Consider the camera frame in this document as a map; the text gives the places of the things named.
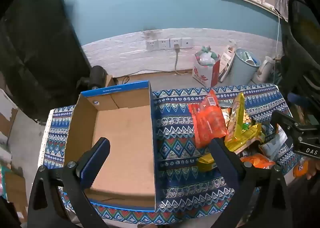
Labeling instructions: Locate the grey trash bin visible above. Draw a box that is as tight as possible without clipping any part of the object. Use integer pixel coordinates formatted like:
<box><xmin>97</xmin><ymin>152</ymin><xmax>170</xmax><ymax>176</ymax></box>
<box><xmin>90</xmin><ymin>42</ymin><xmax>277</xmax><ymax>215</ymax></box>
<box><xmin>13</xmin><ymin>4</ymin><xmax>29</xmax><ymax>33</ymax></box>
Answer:
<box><xmin>229</xmin><ymin>48</ymin><xmax>261</xmax><ymax>86</ymax></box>

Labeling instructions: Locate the black chair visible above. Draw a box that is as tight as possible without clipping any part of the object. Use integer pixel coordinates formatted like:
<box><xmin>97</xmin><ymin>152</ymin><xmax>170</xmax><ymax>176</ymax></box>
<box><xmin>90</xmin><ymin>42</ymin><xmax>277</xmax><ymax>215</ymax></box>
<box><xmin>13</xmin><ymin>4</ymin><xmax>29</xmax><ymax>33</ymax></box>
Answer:
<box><xmin>281</xmin><ymin>0</ymin><xmax>320</xmax><ymax>94</ymax></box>

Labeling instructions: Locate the yellow clear snack packet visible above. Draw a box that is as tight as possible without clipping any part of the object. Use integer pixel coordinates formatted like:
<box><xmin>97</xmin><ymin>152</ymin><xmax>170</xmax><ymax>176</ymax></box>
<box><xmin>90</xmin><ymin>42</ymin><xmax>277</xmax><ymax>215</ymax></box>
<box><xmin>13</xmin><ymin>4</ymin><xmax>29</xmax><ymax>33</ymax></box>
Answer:
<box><xmin>224</xmin><ymin>92</ymin><xmax>253</xmax><ymax>153</ymax></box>

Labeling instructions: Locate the black cylindrical device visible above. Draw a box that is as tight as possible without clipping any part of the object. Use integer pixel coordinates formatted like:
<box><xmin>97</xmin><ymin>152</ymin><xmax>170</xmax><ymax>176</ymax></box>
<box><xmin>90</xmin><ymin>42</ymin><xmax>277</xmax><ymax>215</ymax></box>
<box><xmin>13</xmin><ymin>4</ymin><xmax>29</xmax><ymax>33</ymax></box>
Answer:
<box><xmin>89</xmin><ymin>66</ymin><xmax>108</xmax><ymax>88</ymax></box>

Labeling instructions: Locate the white flat carton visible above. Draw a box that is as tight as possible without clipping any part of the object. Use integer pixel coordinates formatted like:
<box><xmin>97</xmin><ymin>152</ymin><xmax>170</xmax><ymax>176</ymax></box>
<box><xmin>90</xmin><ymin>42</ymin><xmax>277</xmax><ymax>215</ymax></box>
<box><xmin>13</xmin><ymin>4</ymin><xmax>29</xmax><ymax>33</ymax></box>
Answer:
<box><xmin>219</xmin><ymin>41</ymin><xmax>237</xmax><ymax>82</ymax></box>

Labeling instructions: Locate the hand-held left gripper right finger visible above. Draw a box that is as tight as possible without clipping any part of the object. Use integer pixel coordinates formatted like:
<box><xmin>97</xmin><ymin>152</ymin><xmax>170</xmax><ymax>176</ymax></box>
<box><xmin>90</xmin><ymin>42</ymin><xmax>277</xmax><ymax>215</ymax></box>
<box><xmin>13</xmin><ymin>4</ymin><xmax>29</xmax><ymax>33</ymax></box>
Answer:
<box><xmin>209</xmin><ymin>137</ymin><xmax>293</xmax><ymax>228</ymax></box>

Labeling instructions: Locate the cardboard box with blue rim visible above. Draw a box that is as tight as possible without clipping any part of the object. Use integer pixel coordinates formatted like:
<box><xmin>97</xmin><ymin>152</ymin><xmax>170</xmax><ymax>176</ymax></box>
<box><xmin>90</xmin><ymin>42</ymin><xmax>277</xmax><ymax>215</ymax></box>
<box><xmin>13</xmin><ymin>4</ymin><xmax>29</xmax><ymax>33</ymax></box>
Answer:
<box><xmin>64</xmin><ymin>81</ymin><xmax>157</xmax><ymax>212</ymax></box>

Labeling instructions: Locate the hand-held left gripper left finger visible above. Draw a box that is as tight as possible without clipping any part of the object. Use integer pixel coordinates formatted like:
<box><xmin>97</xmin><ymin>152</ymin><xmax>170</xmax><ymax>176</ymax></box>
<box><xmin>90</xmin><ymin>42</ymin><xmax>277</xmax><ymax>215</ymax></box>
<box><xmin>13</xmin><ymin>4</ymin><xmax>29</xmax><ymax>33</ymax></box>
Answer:
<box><xmin>27</xmin><ymin>137</ymin><xmax>111</xmax><ymax>228</ymax></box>

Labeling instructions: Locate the white electric kettle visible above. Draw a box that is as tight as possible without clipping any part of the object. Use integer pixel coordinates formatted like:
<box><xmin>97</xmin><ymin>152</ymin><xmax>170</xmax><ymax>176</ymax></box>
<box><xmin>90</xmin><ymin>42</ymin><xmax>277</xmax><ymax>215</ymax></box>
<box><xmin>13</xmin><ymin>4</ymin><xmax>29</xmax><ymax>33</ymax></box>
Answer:
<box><xmin>252</xmin><ymin>56</ymin><xmax>275</xmax><ymax>84</ymax></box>

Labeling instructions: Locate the orange printed snack packet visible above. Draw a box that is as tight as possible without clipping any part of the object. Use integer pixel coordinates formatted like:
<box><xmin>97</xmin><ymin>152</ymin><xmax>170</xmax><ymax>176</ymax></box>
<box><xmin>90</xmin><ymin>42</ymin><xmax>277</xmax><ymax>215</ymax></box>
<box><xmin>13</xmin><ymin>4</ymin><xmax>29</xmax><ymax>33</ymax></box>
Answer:
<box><xmin>240</xmin><ymin>153</ymin><xmax>275</xmax><ymax>168</ymax></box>

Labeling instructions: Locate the cardboard carton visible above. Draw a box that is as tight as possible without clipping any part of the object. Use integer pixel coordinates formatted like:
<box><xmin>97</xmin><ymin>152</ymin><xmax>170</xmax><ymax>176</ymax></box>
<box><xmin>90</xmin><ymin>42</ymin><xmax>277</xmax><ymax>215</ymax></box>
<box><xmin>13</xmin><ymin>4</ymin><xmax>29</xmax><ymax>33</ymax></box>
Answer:
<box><xmin>0</xmin><ymin>165</ymin><xmax>28</xmax><ymax>218</ymax></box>

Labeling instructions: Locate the person's right hand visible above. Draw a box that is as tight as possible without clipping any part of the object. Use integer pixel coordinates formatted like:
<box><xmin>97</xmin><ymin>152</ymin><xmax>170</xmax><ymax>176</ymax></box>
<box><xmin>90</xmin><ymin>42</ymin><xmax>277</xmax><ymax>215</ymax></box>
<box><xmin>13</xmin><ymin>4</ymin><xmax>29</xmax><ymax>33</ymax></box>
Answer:
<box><xmin>306</xmin><ymin>165</ymin><xmax>319</xmax><ymax>180</ymax></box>

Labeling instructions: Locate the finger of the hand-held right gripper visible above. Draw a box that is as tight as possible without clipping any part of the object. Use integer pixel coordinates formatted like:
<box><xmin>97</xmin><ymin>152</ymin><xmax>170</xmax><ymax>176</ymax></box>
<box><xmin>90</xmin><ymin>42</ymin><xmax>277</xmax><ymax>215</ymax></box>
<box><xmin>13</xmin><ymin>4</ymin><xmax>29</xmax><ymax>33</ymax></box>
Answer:
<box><xmin>287</xmin><ymin>93</ymin><xmax>310</xmax><ymax>107</ymax></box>
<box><xmin>271</xmin><ymin>110</ymin><xmax>302</xmax><ymax>135</ymax></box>

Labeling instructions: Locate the blue patterned tablecloth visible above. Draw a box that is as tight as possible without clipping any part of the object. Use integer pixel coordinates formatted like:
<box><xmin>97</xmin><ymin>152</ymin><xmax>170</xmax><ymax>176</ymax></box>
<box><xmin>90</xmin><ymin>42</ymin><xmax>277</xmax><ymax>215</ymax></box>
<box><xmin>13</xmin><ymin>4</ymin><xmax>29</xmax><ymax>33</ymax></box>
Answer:
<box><xmin>40</xmin><ymin>84</ymin><xmax>294</xmax><ymax>226</ymax></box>

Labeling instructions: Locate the green white plastic wrap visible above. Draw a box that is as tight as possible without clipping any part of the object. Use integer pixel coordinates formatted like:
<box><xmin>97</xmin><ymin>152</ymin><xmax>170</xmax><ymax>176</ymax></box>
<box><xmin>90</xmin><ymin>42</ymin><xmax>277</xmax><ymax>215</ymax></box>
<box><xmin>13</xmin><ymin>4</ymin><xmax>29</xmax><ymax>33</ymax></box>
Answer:
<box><xmin>195</xmin><ymin>46</ymin><xmax>218</xmax><ymax>66</ymax></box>

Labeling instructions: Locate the grey cable with plug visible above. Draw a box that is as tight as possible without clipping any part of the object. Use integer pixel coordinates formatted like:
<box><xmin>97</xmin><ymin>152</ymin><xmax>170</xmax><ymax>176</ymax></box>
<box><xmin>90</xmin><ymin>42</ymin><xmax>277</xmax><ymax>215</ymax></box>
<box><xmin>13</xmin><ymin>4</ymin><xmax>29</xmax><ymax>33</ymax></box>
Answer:
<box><xmin>174</xmin><ymin>44</ymin><xmax>186</xmax><ymax>75</ymax></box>

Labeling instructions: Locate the white wall shelf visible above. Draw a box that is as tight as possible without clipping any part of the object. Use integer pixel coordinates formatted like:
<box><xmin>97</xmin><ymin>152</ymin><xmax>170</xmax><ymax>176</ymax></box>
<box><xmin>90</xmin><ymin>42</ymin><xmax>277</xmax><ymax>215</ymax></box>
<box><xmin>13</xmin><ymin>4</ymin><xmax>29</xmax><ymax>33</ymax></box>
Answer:
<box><xmin>217</xmin><ymin>0</ymin><xmax>288</xmax><ymax>20</ymax></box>

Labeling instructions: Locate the orange red snack packet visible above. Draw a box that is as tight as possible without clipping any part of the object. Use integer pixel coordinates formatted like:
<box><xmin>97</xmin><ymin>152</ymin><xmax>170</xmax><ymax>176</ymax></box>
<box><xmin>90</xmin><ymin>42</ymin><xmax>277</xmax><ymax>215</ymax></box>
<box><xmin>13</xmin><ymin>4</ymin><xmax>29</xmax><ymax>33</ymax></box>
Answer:
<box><xmin>188</xmin><ymin>89</ymin><xmax>228</xmax><ymax>149</ymax></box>

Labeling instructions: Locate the small yellow snack packet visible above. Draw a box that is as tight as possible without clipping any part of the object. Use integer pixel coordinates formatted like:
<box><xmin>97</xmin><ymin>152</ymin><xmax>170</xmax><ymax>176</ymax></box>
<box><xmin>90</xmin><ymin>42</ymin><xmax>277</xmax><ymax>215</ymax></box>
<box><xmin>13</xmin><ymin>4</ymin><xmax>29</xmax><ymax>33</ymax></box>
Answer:
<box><xmin>196</xmin><ymin>153</ymin><xmax>218</xmax><ymax>172</ymax></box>

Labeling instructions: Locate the red and white carton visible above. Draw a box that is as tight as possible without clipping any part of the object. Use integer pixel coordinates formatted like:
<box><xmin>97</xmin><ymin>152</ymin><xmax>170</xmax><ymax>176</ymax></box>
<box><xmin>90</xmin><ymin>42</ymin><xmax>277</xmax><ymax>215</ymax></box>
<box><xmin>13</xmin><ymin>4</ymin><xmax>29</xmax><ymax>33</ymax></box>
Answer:
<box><xmin>192</xmin><ymin>54</ymin><xmax>221</xmax><ymax>88</ymax></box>

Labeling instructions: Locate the white hanging cable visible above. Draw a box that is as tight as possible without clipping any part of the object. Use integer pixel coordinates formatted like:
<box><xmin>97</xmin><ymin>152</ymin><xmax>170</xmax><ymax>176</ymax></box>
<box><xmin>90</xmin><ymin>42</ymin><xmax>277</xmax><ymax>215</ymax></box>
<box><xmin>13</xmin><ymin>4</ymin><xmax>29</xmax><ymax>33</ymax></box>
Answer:
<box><xmin>274</xmin><ymin>8</ymin><xmax>281</xmax><ymax>56</ymax></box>

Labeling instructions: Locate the long gold snack packet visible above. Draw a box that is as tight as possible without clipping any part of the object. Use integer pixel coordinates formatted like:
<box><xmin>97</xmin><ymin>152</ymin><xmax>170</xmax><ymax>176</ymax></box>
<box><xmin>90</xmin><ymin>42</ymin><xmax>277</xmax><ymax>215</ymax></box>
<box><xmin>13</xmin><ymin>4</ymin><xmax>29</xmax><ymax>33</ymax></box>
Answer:
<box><xmin>247</xmin><ymin>123</ymin><xmax>265</xmax><ymax>143</ymax></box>

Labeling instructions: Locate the black power cable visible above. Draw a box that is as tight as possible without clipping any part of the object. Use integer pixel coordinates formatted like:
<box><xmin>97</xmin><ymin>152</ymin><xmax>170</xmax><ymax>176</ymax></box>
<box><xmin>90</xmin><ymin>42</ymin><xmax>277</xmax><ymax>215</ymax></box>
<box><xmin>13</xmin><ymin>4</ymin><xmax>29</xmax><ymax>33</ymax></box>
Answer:
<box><xmin>114</xmin><ymin>69</ymin><xmax>175</xmax><ymax>84</ymax></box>

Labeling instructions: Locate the small cardboard box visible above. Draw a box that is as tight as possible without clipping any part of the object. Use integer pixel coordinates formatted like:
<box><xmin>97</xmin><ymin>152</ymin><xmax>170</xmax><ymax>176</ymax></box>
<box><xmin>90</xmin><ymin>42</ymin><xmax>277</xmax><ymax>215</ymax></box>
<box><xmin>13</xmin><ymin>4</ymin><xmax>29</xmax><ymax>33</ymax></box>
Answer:
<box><xmin>105</xmin><ymin>74</ymin><xmax>116</xmax><ymax>88</ymax></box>

